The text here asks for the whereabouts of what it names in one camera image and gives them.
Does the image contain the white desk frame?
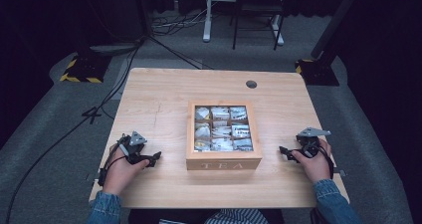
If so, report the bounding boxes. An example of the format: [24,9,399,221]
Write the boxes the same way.
[202,0,286,47]

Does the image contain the long black floor cable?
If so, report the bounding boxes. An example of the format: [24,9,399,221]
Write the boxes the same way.
[4,38,144,224]

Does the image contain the group of tea sachets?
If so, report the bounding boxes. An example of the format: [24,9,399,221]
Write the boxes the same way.
[194,106,254,152]

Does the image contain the yellow black striped stand base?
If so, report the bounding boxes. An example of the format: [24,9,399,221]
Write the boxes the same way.
[295,58,340,87]
[59,53,112,85]

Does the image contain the right hand-held gripper black cable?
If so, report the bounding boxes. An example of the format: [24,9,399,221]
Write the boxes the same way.
[317,145,335,180]

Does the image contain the left hand-held gripper black cable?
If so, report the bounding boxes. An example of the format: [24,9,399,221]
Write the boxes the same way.
[98,149,128,187]

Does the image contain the black slanted stand pole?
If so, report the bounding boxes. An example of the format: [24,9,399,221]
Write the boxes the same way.
[311,0,364,60]

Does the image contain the black metal chair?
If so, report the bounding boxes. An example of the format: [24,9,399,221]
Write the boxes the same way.
[231,0,289,52]

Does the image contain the hand-held gripper black cable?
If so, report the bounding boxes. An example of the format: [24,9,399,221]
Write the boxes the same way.
[317,145,335,180]
[98,149,128,187]

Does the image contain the wooden tea box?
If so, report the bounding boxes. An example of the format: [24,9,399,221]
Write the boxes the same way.
[185,99,263,171]

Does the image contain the bundle of floor cables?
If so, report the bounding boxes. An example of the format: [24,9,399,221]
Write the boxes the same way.
[150,8,213,37]

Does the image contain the person's striped clothing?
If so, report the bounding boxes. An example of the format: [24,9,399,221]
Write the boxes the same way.
[158,208,271,224]

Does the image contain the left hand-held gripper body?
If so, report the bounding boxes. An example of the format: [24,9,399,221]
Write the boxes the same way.
[116,130,149,166]

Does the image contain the person's left hand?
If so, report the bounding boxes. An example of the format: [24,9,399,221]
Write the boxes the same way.
[102,143,150,196]

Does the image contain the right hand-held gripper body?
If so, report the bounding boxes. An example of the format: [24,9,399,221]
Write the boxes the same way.
[295,126,332,159]

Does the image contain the person's right hand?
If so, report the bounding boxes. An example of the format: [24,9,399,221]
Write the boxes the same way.
[291,138,333,185]

